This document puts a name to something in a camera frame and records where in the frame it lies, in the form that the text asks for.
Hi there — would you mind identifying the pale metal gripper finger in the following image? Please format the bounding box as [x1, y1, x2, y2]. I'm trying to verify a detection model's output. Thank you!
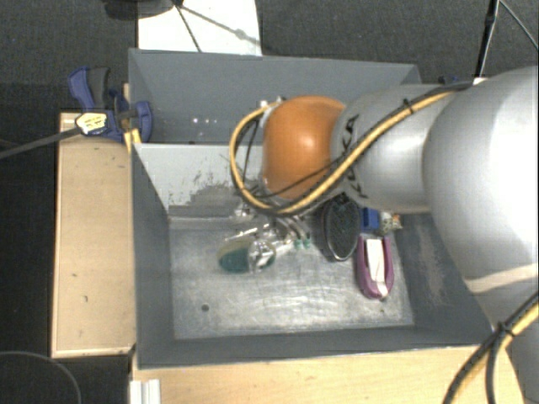
[248, 240, 293, 272]
[223, 224, 272, 244]

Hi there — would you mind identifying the teal oval brush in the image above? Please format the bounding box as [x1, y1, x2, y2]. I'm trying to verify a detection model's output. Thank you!
[216, 242, 277, 274]

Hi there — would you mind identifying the black oval mesh thing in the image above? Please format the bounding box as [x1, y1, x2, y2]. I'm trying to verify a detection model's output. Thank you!
[321, 193, 364, 263]

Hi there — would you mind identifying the purple and white stapler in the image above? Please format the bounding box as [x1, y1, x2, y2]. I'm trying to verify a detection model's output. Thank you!
[355, 232, 396, 301]

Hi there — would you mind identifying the small multicoloured toy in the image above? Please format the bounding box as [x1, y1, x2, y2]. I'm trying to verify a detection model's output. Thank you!
[380, 211, 403, 233]

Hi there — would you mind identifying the grey metal bin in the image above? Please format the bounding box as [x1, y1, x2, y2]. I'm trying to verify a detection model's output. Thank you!
[127, 47, 496, 369]

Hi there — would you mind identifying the pale wood flat board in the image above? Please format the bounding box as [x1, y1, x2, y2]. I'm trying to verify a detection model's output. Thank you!
[51, 111, 138, 359]

